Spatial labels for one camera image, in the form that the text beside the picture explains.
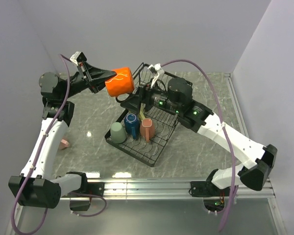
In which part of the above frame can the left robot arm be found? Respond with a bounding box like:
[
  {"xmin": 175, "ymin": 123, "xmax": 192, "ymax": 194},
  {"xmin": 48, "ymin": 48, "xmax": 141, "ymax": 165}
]
[{"xmin": 8, "ymin": 62, "xmax": 116, "ymax": 209}]

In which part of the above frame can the aluminium mounting rail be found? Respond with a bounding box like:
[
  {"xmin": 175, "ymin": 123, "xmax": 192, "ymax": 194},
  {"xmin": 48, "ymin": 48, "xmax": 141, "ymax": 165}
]
[{"xmin": 4, "ymin": 73, "xmax": 287, "ymax": 235}]

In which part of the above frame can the pink floral mug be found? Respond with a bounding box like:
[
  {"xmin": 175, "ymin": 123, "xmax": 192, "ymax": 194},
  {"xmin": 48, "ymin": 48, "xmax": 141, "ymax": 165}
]
[{"xmin": 140, "ymin": 118, "xmax": 155, "ymax": 143}]

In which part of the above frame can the yellow mug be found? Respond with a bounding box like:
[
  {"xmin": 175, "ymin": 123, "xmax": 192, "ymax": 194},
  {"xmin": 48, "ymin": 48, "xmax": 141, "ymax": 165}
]
[{"xmin": 138, "ymin": 104, "xmax": 146, "ymax": 121}]

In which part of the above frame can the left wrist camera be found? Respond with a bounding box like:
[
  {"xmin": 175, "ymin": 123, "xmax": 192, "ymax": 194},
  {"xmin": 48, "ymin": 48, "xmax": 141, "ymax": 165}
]
[{"xmin": 69, "ymin": 51, "xmax": 87, "ymax": 66}]

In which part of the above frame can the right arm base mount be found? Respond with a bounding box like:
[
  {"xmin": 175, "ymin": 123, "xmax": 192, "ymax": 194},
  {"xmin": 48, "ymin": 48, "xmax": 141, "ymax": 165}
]
[{"xmin": 190, "ymin": 169, "xmax": 229, "ymax": 197}]

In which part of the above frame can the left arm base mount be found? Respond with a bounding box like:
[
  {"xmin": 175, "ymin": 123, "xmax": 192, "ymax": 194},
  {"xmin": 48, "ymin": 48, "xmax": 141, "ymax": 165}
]
[{"xmin": 69, "ymin": 182, "xmax": 105, "ymax": 197}]

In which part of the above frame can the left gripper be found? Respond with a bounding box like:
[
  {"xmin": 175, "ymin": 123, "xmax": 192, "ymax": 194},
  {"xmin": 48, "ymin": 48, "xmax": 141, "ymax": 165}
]
[{"xmin": 61, "ymin": 61, "xmax": 118, "ymax": 100}]

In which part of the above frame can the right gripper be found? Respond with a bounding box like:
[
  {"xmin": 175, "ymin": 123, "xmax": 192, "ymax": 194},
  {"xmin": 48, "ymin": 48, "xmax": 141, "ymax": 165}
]
[{"xmin": 120, "ymin": 78, "xmax": 181, "ymax": 115}]

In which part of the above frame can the blue faceted mug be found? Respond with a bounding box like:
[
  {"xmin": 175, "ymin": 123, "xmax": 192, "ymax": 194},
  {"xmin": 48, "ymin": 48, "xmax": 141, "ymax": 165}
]
[{"xmin": 124, "ymin": 113, "xmax": 140, "ymax": 140}]

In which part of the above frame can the mint green cup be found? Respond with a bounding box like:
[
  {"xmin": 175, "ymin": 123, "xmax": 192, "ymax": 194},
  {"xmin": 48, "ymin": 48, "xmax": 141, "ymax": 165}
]
[{"xmin": 110, "ymin": 122, "xmax": 126, "ymax": 143}]

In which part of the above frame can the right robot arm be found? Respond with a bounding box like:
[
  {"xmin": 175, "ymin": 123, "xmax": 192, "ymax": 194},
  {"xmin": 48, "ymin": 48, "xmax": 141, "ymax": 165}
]
[{"xmin": 121, "ymin": 77, "xmax": 277, "ymax": 196}]

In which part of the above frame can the orange mug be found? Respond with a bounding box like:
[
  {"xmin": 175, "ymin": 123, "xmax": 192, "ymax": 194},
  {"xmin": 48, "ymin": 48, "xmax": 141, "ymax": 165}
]
[{"xmin": 105, "ymin": 67, "xmax": 134, "ymax": 97}]

